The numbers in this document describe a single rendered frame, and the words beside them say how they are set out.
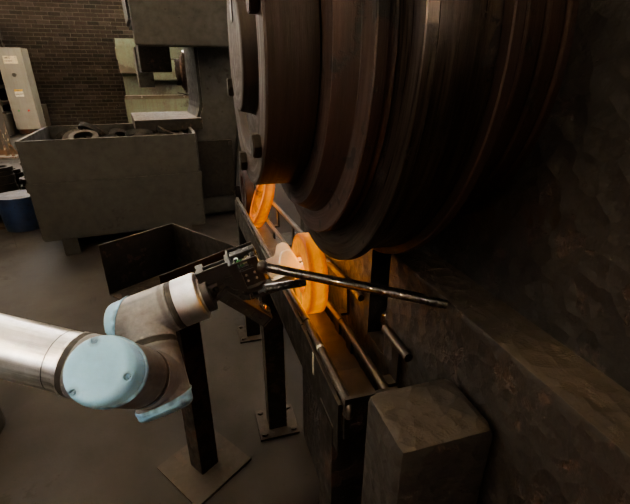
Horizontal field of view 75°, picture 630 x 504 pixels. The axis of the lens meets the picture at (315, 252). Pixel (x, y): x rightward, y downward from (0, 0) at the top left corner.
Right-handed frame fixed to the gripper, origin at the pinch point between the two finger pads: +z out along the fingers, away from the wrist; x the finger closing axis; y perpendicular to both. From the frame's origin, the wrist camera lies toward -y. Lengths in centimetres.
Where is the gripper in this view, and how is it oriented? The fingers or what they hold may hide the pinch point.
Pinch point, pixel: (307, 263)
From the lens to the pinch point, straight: 78.5
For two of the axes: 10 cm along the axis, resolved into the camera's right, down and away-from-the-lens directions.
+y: -2.7, -8.5, -4.6
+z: 9.2, -3.6, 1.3
